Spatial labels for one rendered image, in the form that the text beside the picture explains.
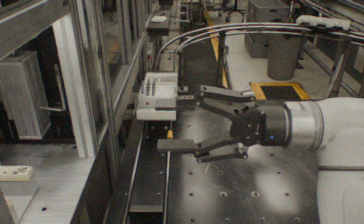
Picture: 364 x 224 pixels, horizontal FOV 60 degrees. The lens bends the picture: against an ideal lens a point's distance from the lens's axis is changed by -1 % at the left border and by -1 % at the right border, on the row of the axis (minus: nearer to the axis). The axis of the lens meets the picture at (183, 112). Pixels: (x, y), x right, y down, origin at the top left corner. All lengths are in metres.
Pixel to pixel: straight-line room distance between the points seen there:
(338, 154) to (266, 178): 0.61
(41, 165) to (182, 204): 0.44
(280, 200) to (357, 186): 0.54
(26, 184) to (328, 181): 0.62
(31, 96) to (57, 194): 0.28
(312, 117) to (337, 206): 0.15
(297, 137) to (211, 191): 0.57
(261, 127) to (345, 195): 0.17
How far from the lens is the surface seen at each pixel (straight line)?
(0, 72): 0.92
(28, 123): 0.97
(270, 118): 0.56
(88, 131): 0.84
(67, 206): 0.77
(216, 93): 0.54
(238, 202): 1.07
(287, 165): 1.26
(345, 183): 0.60
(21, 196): 0.82
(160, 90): 1.17
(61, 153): 0.93
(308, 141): 0.59
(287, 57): 3.62
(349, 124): 0.60
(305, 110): 0.58
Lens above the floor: 1.43
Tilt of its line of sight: 29 degrees down
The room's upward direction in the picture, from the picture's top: straight up
